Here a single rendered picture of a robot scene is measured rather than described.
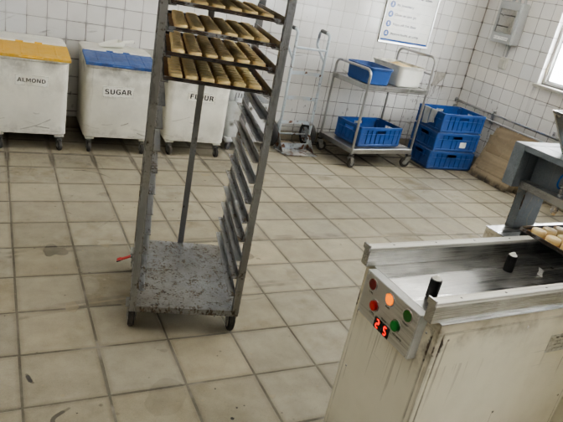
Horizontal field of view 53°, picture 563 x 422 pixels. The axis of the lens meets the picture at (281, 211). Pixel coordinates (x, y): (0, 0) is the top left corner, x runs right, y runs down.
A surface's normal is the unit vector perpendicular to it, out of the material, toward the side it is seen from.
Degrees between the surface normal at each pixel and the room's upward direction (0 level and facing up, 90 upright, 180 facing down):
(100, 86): 93
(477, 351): 90
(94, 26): 90
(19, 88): 91
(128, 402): 0
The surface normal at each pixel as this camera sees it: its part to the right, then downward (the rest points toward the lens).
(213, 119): 0.39, 0.46
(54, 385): 0.18, -0.91
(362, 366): -0.88, 0.02
